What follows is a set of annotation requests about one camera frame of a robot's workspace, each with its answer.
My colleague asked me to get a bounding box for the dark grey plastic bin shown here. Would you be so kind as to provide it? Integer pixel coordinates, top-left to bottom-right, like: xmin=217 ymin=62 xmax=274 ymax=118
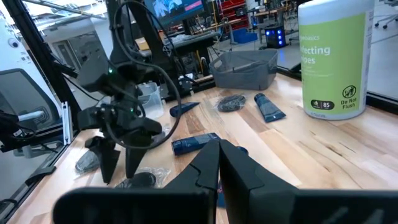
xmin=208 ymin=49 xmax=279 ymax=91

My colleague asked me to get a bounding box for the green disinfecting wipes canister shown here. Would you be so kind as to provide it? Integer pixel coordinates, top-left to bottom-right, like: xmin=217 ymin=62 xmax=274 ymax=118
xmin=297 ymin=0 xmax=376 ymax=121

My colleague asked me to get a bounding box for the blue screen computer monitor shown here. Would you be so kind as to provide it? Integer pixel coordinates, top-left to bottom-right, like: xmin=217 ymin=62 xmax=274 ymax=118
xmin=144 ymin=0 xmax=208 ymax=29

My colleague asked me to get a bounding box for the office chair base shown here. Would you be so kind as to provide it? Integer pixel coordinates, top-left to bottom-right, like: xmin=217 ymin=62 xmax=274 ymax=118
xmin=374 ymin=11 xmax=398 ymax=30

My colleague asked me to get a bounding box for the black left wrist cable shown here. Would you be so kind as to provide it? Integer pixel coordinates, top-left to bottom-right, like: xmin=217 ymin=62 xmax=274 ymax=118
xmin=105 ymin=0 xmax=183 ymax=151

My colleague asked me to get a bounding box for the black item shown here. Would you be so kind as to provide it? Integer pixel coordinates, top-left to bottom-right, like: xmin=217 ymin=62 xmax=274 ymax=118
xmin=74 ymin=149 xmax=101 ymax=175
xmin=114 ymin=166 xmax=172 ymax=189
xmin=216 ymin=93 xmax=248 ymax=113

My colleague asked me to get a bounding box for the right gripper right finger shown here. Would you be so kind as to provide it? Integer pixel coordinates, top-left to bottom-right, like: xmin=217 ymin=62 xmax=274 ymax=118
xmin=219 ymin=139 xmax=398 ymax=224

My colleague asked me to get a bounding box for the red shelving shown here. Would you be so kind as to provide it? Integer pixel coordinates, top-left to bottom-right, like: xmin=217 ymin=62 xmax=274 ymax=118
xmin=217 ymin=0 xmax=250 ymax=23

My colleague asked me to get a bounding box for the blue crate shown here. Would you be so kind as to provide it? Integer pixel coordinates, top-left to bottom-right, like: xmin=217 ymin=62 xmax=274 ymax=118
xmin=231 ymin=27 xmax=259 ymax=45

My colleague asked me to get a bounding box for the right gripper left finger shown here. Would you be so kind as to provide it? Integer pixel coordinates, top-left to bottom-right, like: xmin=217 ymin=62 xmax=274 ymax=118
xmin=52 ymin=139 xmax=220 ymax=224

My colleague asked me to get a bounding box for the silver metal bracket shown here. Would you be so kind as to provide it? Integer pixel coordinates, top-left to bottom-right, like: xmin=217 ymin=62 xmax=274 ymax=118
xmin=60 ymin=101 xmax=75 ymax=146

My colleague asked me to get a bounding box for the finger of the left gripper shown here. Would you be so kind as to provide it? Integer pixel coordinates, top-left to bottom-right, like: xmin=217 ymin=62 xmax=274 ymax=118
xmin=85 ymin=136 xmax=121 ymax=185
xmin=125 ymin=146 xmax=147 ymax=180

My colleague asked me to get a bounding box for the computer case with blue lights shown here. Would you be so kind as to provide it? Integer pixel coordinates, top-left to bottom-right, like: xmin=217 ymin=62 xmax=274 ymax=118
xmin=264 ymin=26 xmax=287 ymax=49

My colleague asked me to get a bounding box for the clear plastic bin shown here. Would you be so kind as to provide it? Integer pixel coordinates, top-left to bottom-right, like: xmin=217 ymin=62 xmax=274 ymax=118
xmin=136 ymin=82 xmax=166 ymax=121

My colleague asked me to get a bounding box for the dark blue toiletry tube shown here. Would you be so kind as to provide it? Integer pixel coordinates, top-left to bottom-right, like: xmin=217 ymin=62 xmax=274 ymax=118
xmin=169 ymin=101 xmax=201 ymax=118
xmin=171 ymin=132 xmax=222 ymax=157
xmin=253 ymin=92 xmax=287 ymax=123

